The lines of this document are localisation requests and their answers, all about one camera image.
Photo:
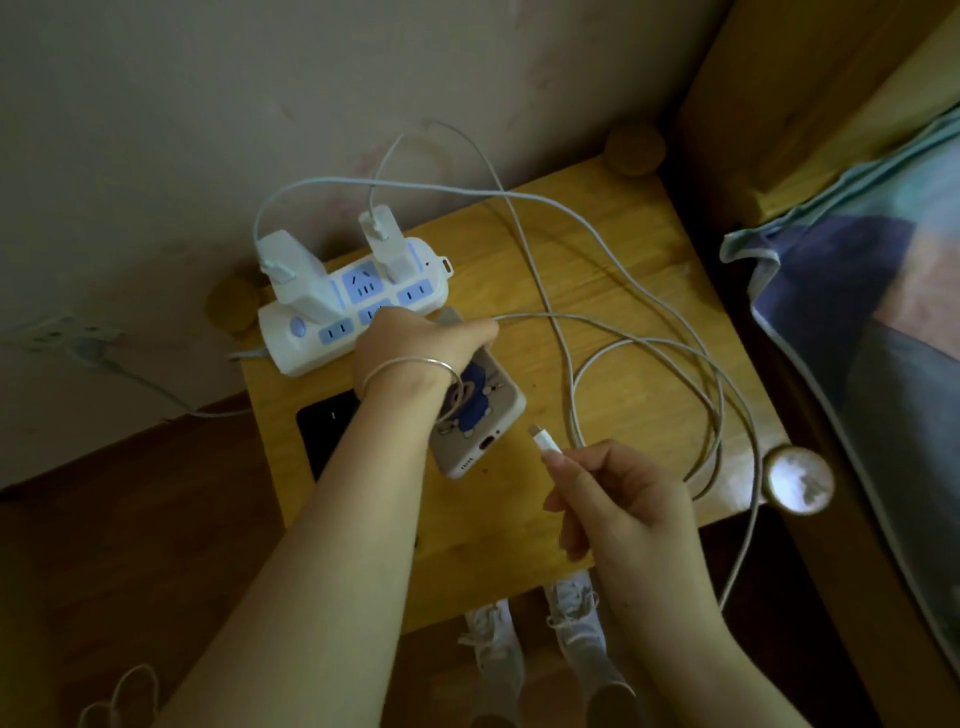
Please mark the person's left hand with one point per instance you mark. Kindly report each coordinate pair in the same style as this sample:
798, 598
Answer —
405, 337

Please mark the person's right hand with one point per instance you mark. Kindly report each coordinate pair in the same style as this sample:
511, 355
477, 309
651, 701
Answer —
637, 517

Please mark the person's right thumb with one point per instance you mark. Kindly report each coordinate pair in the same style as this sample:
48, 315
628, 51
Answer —
561, 501

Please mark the person's left thumb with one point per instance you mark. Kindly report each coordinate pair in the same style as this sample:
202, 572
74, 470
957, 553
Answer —
478, 334

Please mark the phone with cartoon case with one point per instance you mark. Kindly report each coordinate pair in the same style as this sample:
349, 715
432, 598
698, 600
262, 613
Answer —
491, 416

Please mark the person's right forearm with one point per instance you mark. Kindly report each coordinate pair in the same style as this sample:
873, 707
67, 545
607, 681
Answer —
690, 660

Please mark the person's left forearm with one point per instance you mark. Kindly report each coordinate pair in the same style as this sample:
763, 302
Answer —
330, 570

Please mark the white sneaker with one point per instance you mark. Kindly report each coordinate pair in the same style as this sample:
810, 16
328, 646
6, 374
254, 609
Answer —
495, 649
577, 622

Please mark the small white charger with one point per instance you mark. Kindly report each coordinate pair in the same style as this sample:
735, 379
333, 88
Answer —
390, 240

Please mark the wooden bedside table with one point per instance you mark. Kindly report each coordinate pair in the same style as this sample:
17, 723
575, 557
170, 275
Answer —
622, 255

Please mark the white power strip blue sockets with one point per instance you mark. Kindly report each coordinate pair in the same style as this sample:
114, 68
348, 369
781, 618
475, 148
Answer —
300, 354

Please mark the black phone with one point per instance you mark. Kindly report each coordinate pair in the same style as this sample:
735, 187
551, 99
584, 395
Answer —
326, 433

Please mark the large white charger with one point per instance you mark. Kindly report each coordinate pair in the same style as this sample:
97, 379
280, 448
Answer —
296, 277

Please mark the round wooden table knob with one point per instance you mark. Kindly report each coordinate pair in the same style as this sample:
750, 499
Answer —
635, 148
232, 304
799, 480

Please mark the blue grey patterned blanket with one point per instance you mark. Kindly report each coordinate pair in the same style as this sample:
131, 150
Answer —
862, 315

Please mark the wooden bed frame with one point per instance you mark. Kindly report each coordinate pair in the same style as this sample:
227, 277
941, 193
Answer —
750, 90

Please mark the white wall outlet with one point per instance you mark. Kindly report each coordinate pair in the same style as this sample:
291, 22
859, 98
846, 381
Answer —
52, 331

